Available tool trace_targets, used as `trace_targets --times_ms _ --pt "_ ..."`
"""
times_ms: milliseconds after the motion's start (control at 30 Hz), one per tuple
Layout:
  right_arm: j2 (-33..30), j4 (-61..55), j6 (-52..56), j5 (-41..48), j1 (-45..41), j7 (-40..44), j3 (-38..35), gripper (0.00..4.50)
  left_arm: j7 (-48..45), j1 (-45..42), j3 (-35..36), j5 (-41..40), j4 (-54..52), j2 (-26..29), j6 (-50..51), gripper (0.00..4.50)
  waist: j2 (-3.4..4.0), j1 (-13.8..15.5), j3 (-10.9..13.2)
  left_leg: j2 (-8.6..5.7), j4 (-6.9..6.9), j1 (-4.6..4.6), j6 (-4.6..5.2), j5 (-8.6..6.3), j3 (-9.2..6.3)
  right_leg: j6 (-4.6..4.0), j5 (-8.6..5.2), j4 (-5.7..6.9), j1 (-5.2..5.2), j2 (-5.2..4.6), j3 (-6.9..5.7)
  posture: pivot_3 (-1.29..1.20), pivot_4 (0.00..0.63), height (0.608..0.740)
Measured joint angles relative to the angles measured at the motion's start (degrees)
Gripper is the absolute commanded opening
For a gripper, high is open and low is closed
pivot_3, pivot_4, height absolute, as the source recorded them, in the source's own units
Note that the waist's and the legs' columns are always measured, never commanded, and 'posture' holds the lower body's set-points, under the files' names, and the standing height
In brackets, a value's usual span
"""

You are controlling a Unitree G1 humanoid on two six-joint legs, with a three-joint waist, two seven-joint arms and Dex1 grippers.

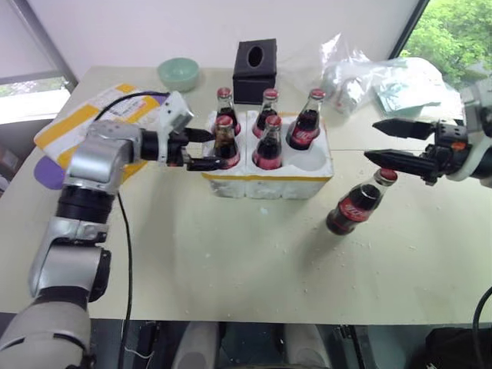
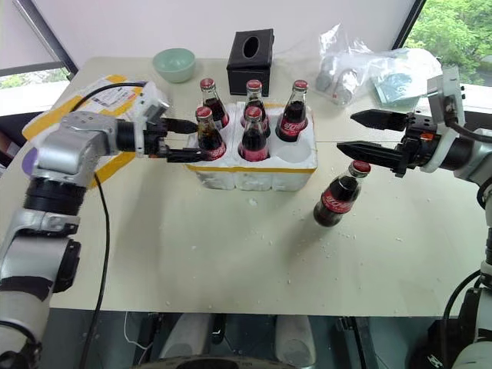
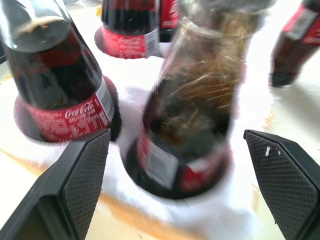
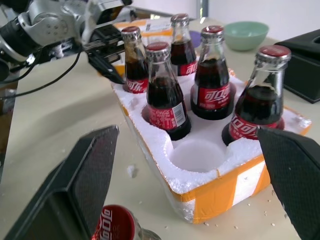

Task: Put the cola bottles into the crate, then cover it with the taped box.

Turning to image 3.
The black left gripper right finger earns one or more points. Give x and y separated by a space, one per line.
282 180

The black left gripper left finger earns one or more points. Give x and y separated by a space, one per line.
75 180

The cola bottle with red label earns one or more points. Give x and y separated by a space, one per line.
295 42
57 82
130 27
170 15
192 105

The white foam bottle crate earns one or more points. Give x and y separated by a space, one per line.
130 160

